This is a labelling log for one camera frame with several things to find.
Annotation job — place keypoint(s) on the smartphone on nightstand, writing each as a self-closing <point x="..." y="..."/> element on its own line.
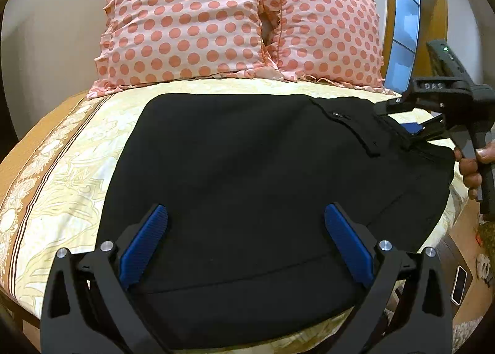
<point x="459" y="285"/>

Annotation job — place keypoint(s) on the brown wooden nightstand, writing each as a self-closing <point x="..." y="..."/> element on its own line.
<point x="437" y="272"/>

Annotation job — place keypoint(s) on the wooden window frame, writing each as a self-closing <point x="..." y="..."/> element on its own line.
<point x="433" y="17"/>

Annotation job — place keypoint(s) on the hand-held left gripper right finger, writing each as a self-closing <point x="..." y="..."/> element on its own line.
<point x="348" y="242"/>

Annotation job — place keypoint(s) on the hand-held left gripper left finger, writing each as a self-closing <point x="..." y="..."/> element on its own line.
<point x="141" y="249"/>

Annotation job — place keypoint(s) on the person's right hand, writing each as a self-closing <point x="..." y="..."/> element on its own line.
<point x="466" y="174"/>

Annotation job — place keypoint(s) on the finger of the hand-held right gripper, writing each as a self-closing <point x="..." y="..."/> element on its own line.
<point x="398" y="104"/>
<point x="423" y="130"/>

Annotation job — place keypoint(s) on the glass window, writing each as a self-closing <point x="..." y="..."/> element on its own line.
<point x="404" y="25"/>

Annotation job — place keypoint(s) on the bed with yellow patterned sheet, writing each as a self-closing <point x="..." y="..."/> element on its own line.
<point x="65" y="176"/>

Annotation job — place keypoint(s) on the pink polka dot pillow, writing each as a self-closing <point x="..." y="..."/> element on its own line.
<point x="181" y="25"/>
<point x="328" y="29"/>

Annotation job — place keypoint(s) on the black pants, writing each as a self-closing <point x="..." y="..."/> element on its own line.
<point x="247" y="176"/>

